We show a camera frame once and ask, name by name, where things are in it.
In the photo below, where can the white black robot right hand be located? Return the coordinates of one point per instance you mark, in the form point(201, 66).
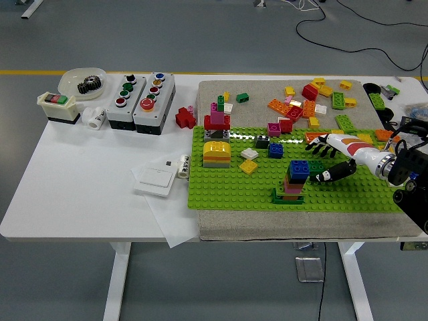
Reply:
point(351, 147)

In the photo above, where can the dark green long brick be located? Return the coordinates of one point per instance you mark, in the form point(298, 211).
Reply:
point(316, 166)

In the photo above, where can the blue square brick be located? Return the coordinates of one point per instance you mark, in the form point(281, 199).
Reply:
point(275, 151)
point(298, 170)

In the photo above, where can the red square brick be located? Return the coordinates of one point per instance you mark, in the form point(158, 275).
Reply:
point(294, 113)
point(286, 126)

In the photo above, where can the red slope brick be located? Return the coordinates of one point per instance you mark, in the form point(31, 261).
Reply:
point(309, 92)

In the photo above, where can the green studded baseplate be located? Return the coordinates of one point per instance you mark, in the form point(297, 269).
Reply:
point(227, 194)

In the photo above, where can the yellow square brick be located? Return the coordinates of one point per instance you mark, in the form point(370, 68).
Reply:
point(313, 122)
point(318, 81)
point(346, 85)
point(289, 91)
point(365, 137)
point(350, 102)
point(382, 146)

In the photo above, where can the yellow square plate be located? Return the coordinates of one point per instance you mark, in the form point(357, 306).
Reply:
point(337, 131)
point(247, 167)

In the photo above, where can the orange long brick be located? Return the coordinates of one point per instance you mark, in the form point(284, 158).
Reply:
point(311, 136)

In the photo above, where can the lime green long brick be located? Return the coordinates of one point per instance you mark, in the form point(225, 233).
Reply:
point(338, 100)

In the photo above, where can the white square brick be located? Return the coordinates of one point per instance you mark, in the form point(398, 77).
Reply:
point(320, 109)

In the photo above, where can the orange six-stud brick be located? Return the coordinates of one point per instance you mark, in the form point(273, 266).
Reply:
point(308, 108)

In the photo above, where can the amber yellow brick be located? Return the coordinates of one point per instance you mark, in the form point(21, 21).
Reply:
point(325, 91)

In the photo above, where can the black square brick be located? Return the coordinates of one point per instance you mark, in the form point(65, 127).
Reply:
point(296, 182)

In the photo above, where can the black electronic device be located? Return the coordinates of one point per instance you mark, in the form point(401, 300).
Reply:
point(413, 122)

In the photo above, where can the grey green tool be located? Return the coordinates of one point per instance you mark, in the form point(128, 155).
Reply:
point(389, 91)

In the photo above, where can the small blue slope brick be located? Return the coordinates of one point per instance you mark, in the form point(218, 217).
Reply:
point(414, 175)

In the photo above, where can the glossy yellow brick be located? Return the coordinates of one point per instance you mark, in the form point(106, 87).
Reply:
point(296, 103)

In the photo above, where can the light pink square brick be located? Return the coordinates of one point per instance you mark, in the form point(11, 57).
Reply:
point(293, 190)

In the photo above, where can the white thin plate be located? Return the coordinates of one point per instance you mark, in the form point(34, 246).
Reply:
point(283, 118)

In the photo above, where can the salmon square brick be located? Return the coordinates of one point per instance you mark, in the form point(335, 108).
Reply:
point(287, 184)

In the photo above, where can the small pink brick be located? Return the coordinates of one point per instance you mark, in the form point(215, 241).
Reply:
point(288, 100)

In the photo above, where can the magenta square brick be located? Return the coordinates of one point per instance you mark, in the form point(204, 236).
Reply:
point(274, 129)

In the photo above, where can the orange long plate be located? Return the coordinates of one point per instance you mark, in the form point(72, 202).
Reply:
point(279, 107)

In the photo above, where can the dark grey brick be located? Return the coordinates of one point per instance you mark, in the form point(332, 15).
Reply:
point(261, 142)

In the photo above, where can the grey-brown mat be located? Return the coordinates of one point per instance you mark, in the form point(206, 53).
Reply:
point(301, 227)

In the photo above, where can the white square plate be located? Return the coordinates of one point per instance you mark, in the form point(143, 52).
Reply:
point(249, 154)

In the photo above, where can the black under-table control box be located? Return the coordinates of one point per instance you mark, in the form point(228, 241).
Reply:
point(414, 246)

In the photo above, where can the small white brick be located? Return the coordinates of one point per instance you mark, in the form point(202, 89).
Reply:
point(228, 107)

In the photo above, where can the metal floor box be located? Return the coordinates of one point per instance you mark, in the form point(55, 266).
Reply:
point(307, 269)

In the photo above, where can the small yellow brick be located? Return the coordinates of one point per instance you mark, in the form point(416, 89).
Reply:
point(226, 96)

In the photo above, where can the yellow dome brick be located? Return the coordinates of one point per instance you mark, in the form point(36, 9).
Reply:
point(216, 147)

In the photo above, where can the orange thin brick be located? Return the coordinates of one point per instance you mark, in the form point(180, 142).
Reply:
point(216, 158)

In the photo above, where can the grey flat brick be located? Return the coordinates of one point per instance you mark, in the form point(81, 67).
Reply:
point(216, 164)

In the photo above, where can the tall pink brick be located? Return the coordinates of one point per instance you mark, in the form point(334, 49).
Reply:
point(217, 117)

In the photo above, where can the white table leg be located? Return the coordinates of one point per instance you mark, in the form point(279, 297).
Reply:
point(117, 284)
point(356, 284)

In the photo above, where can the small green tall brick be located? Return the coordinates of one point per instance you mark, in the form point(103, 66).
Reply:
point(220, 102)

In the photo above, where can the grey arch brick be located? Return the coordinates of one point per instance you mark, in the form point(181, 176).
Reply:
point(208, 136)

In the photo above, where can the red wide brick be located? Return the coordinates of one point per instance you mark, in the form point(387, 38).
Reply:
point(208, 124)

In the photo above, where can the tiny pink brick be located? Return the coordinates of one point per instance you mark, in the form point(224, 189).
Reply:
point(190, 108)

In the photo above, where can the white labelled cylinder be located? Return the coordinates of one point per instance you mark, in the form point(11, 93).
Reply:
point(183, 167)

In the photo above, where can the red cross brick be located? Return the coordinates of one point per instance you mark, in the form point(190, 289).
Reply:
point(184, 117)

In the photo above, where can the grey furniture foot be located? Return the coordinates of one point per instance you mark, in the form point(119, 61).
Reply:
point(259, 3)

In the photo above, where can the white paper sheet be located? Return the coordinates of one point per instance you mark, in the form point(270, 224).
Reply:
point(170, 220)

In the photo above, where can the grey emergency stop box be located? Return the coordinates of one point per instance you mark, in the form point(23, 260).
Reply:
point(157, 115)

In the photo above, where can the grey four-button box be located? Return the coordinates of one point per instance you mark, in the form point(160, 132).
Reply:
point(117, 115)

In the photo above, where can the white pipe tee fitting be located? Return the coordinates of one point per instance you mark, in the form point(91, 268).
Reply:
point(95, 118)

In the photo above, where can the dark metal gear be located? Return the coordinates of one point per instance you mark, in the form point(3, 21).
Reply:
point(88, 85)

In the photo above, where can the translucent white bowl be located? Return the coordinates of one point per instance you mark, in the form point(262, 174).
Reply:
point(72, 80)

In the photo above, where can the white furniture foot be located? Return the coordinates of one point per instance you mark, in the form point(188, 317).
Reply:
point(31, 8)

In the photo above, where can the dark green frame brick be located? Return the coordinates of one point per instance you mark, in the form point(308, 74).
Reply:
point(277, 200)

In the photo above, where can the metal under-table bracket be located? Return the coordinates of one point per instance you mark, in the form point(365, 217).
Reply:
point(304, 246)

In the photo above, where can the white wall switch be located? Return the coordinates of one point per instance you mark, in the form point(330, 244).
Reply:
point(154, 180)

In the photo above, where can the beige red-green switch box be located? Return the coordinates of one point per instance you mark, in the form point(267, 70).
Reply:
point(60, 108)

